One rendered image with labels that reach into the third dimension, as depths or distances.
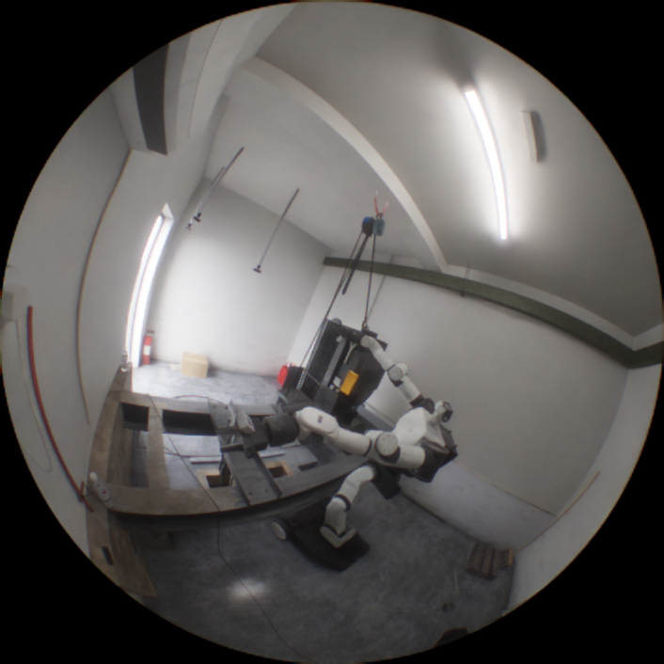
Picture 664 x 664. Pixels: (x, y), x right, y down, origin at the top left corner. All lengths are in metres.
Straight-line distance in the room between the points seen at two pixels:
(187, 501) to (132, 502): 0.29
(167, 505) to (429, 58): 2.25
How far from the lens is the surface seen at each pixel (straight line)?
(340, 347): 1.59
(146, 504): 1.13
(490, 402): 2.41
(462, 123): 1.34
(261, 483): 1.26
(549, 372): 2.54
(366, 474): 1.16
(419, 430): 0.92
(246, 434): 0.52
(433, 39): 1.22
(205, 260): 3.24
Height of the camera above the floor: 1.67
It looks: 5 degrees down
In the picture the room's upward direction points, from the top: 23 degrees clockwise
